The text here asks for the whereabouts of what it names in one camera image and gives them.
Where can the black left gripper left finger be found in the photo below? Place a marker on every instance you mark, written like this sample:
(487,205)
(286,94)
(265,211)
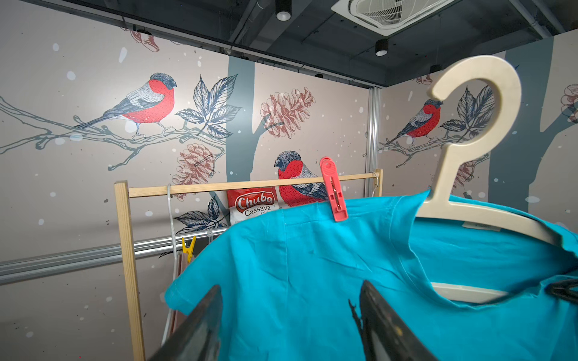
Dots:
(197,338)

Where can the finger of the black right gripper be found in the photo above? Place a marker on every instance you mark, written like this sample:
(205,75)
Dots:
(565,290)

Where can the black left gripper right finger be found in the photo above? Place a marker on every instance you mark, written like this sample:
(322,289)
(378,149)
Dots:
(383,333)

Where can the teal t-shirt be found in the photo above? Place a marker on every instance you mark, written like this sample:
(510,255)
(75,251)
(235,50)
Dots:
(291,281)

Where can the wooden ring hanger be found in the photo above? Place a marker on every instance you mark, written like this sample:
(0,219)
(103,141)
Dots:
(506,87)

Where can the red clothespin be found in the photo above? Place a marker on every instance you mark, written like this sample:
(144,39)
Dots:
(331,180)

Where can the white hanger of pink shirt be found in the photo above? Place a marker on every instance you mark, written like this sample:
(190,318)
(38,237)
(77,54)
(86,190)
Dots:
(171,314)

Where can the pink-grey t-shirt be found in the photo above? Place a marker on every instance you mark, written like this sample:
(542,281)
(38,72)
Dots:
(175,298)

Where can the yellow clothespin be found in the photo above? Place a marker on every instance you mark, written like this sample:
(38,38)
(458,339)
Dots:
(188,246)

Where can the red Chuba chips bag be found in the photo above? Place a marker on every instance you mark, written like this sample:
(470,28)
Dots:
(245,204)

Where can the wooden clothes rack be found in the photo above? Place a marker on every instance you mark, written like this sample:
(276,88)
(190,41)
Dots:
(123,194)

